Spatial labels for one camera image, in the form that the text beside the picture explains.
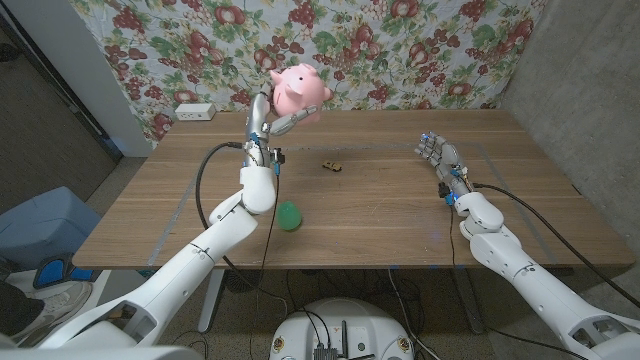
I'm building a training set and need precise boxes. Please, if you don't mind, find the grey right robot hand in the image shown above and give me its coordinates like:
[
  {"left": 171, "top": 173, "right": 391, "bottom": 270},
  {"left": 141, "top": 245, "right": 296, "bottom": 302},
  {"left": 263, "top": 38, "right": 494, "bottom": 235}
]
[{"left": 413, "top": 130, "right": 474, "bottom": 204}]

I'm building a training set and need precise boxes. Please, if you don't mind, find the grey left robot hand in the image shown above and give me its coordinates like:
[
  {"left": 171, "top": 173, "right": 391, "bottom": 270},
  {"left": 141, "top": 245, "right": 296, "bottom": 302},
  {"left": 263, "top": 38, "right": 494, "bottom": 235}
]
[{"left": 242, "top": 89, "right": 321, "bottom": 174}]

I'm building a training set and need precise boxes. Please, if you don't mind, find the pink plastic piggy bank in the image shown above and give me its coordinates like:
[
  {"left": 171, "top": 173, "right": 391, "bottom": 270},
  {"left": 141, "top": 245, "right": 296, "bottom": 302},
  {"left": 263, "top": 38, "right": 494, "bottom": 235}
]
[{"left": 268, "top": 62, "right": 334, "bottom": 124}]

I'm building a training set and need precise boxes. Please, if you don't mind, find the green ball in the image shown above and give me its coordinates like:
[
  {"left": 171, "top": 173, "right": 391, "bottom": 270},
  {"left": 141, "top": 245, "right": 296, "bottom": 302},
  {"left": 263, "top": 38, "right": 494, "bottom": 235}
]
[{"left": 275, "top": 200, "right": 304, "bottom": 233}]

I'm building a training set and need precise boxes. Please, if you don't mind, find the white power strip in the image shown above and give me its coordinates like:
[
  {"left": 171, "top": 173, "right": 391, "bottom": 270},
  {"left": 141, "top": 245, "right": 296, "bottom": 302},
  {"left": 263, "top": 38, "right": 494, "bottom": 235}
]
[{"left": 174, "top": 102, "right": 217, "bottom": 122}]

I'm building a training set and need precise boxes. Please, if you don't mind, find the floral fruit print backdrop cloth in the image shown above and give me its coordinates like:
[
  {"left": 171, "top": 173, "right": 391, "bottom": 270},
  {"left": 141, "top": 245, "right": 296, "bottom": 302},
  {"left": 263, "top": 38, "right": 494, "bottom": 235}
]
[{"left": 69, "top": 0, "right": 549, "bottom": 149}]

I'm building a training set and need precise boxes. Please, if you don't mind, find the black round floor fan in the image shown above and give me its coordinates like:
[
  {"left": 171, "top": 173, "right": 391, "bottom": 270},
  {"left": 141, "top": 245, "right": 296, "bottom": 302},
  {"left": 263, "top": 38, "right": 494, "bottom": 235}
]
[{"left": 223, "top": 268, "right": 265, "bottom": 294}]

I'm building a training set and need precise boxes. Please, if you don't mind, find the grey table leg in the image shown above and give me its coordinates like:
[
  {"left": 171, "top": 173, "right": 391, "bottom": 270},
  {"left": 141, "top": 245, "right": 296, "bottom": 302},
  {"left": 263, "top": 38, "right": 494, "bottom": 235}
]
[{"left": 452, "top": 267, "right": 486, "bottom": 335}]

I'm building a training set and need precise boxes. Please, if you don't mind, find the white table leg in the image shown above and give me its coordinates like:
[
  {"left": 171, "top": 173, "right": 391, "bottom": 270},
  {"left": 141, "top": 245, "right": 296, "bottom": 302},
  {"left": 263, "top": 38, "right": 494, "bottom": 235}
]
[{"left": 197, "top": 268, "right": 226, "bottom": 334}]

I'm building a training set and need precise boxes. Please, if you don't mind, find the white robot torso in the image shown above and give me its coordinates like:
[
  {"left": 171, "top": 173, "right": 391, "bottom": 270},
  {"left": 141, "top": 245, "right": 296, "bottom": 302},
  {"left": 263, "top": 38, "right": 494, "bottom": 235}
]
[{"left": 268, "top": 298, "right": 415, "bottom": 360}]

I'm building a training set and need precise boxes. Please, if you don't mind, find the blue plastic bin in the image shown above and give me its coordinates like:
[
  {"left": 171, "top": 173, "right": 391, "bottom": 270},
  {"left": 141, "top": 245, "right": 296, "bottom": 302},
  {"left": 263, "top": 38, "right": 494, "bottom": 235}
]
[{"left": 0, "top": 186, "right": 103, "bottom": 271}]

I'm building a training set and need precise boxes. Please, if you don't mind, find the blue and black pad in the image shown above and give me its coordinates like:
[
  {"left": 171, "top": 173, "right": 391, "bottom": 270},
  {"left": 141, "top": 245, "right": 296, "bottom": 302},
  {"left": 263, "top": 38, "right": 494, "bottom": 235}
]
[{"left": 32, "top": 252, "right": 96, "bottom": 290}]

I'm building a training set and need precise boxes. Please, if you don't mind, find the grey sneaker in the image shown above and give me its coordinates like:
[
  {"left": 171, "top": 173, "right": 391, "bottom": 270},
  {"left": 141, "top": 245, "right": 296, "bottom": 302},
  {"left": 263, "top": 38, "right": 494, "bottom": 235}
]
[{"left": 14, "top": 279, "right": 94, "bottom": 346}]

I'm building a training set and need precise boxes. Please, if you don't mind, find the dark trouser leg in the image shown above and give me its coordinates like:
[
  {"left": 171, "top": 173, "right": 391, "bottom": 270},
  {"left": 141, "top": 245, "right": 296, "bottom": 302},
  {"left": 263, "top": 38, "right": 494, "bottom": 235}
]
[{"left": 0, "top": 282, "right": 44, "bottom": 336}]

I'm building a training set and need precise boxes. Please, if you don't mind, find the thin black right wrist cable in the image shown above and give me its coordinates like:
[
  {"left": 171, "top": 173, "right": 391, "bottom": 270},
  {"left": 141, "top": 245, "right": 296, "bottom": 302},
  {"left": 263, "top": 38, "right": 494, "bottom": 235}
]
[{"left": 447, "top": 201, "right": 489, "bottom": 341}]

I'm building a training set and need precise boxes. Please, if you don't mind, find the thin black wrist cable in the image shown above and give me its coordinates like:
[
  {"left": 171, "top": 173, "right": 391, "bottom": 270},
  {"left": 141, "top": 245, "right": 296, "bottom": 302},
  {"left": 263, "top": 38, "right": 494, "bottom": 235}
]
[
  {"left": 447, "top": 201, "right": 489, "bottom": 341},
  {"left": 249, "top": 172, "right": 281, "bottom": 360}
]

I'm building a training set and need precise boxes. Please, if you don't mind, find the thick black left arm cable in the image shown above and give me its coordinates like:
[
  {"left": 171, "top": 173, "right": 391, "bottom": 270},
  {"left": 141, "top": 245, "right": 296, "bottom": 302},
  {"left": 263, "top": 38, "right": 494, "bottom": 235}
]
[{"left": 193, "top": 141, "right": 291, "bottom": 311}]

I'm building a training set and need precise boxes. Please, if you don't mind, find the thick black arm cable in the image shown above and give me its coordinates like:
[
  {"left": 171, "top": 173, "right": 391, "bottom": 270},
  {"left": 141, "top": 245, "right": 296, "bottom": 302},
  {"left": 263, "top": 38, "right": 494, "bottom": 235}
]
[
  {"left": 193, "top": 141, "right": 291, "bottom": 311},
  {"left": 470, "top": 181, "right": 640, "bottom": 308}
]

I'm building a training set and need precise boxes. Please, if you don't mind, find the thin black left wrist cable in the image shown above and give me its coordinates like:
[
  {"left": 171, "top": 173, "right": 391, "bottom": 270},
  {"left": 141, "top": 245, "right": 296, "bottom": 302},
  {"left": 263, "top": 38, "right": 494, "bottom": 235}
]
[{"left": 249, "top": 172, "right": 281, "bottom": 360}]

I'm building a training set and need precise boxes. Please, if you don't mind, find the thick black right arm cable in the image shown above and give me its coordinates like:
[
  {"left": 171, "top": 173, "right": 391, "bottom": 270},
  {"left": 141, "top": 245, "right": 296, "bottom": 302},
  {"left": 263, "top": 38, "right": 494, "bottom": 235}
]
[{"left": 470, "top": 181, "right": 640, "bottom": 308}]

